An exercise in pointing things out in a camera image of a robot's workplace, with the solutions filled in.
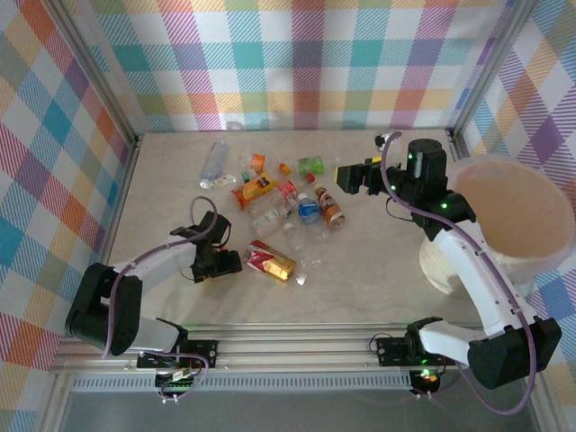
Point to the tall clear water bottle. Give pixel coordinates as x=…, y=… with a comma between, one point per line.
x=212, y=163

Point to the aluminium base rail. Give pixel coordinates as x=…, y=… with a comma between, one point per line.
x=292, y=346

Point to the clear bottle orange label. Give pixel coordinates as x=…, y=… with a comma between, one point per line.
x=257, y=160

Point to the green controller board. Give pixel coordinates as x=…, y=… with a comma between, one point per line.
x=177, y=382

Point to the clear bottle blue label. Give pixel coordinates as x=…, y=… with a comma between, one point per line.
x=308, y=211

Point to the cola bottle red label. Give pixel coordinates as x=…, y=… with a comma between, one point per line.
x=287, y=189

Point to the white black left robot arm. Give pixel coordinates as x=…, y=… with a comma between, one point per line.
x=157, y=263

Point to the round white bin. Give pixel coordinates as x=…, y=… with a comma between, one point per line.
x=517, y=211

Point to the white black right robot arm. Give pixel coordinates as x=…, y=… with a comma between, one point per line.
x=468, y=270

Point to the clear bottle white green label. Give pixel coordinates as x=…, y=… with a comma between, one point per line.
x=270, y=219

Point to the brown drink bottle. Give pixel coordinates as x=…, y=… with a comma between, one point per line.
x=330, y=208

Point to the controller board with lights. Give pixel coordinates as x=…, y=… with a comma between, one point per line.
x=427, y=377

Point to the clear bottle green neck band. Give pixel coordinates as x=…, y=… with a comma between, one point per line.
x=221, y=182

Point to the orange juice bottle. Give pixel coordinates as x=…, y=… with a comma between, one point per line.
x=252, y=191

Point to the red yellow snack packet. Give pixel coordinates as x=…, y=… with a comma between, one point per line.
x=270, y=264

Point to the aluminium frame post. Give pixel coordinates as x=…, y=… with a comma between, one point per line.
x=96, y=72
x=490, y=67

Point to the crushed clear bottle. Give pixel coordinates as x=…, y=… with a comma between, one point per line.
x=300, y=280
x=294, y=240

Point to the aluminium table edge rail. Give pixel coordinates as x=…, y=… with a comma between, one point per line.
x=454, y=144
x=118, y=207

